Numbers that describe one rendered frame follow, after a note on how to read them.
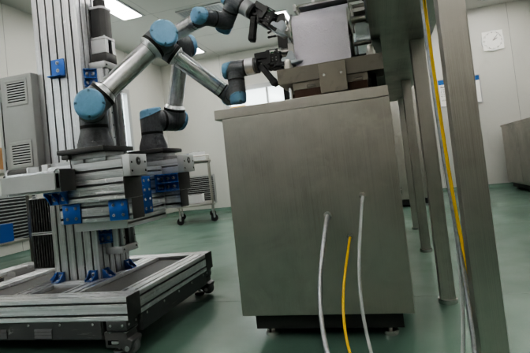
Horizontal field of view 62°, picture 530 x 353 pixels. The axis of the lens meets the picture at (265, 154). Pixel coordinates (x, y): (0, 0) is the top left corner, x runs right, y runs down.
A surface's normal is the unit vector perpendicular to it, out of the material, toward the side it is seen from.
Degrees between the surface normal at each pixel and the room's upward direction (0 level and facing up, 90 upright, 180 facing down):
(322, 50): 90
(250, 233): 90
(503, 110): 90
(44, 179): 90
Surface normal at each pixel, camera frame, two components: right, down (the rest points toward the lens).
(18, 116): -0.25, 0.00
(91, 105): 0.22, 0.03
